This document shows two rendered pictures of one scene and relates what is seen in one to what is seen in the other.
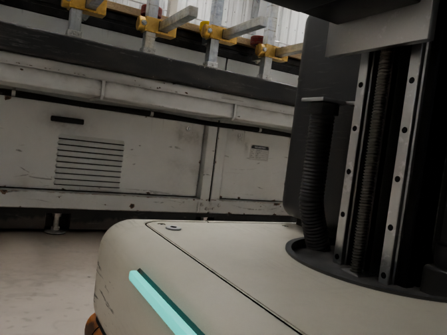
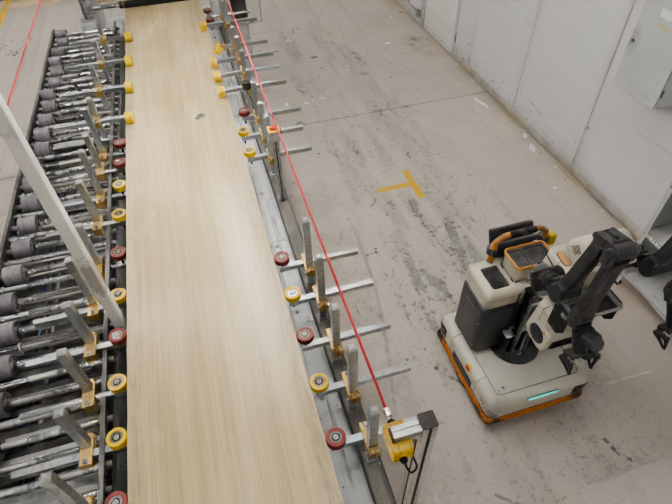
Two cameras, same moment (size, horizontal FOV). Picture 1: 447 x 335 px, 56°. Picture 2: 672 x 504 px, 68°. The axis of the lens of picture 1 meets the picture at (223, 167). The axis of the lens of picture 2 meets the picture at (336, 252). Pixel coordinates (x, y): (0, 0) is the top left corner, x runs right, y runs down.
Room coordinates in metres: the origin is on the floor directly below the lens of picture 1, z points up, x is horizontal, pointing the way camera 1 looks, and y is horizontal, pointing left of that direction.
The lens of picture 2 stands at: (1.17, 1.57, 2.80)
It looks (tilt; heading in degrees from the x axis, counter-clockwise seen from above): 46 degrees down; 284
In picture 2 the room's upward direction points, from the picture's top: 2 degrees counter-clockwise
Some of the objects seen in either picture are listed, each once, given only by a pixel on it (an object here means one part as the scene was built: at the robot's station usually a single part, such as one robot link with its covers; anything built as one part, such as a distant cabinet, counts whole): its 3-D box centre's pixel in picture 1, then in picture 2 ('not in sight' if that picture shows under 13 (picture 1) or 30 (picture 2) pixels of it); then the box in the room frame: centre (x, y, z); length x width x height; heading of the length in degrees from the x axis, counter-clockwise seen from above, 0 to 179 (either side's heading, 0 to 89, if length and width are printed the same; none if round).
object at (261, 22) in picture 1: (231, 33); (331, 292); (1.58, 0.03, 0.83); 0.43 x 0.03 x 0.04; 29
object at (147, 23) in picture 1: (156, 27); (334, 342); (1.51, 0.30, 0.80); 0.14 x 0.06 x 0.05; 119
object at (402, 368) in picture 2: (93, 1); (363, 379); (1.34, 0.47, 0.81); 0.43 x 0.03 x 0.04; 29
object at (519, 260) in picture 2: not in sight; (528, 261); (0.63, -0.34, 0.87); 0.23 x 0.15 x 0.11; 29
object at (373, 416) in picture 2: not in sight; (372, 437); (1.25, 0.75, 0.89); 0.04 x 0.04 x 0.48; 29
